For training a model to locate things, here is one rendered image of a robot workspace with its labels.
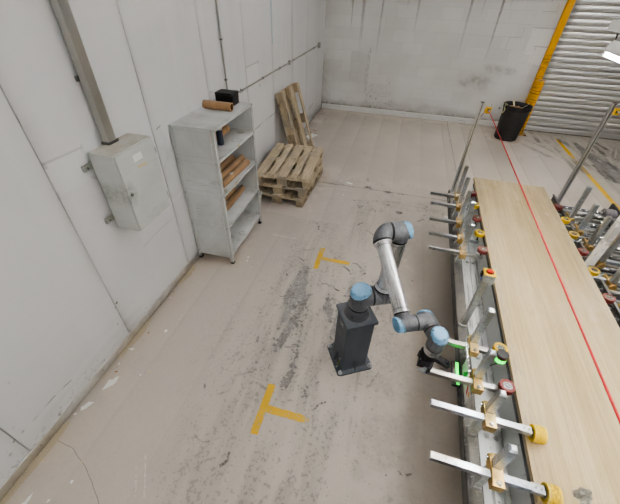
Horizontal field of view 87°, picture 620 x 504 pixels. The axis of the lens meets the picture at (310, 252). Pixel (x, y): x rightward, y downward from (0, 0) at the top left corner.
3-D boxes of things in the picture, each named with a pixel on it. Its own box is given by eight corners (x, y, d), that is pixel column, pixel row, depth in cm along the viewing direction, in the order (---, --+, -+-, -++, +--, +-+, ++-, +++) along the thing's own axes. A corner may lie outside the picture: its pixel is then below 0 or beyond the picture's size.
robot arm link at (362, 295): (346, 298, 253) (348, 281, 241) (367, 295, 255) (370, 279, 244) (351, 313, 241) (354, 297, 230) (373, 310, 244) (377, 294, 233)
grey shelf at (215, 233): (199, 257, 391) (167, 124, 292) (231, 217, 459) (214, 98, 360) (233, 264, 383) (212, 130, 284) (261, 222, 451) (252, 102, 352)
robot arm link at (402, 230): (367, 294, 255) (386, 216, 205) (388, 291, 258) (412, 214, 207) (373, 310, 244) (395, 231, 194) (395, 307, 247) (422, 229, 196)
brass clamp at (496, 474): (487, 488, 140) (491, 485, 137) (483, 455, 150) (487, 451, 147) (502, 493, 139) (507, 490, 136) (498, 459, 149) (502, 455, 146)
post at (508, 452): (469, 488, 161) (510, 451, 131) (468, 480, 164) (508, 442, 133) (477, 491, 161) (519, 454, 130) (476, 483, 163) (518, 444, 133)
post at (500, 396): (465, 437, 181) (499, 394, 150) (464, 431, 183) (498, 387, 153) (472, 439, 180) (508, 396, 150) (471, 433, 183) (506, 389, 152)
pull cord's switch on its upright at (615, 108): (554, 211, 361) (616, 105, 291) (550, 204, 372) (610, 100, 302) (562, 212, 359) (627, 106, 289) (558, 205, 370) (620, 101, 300)
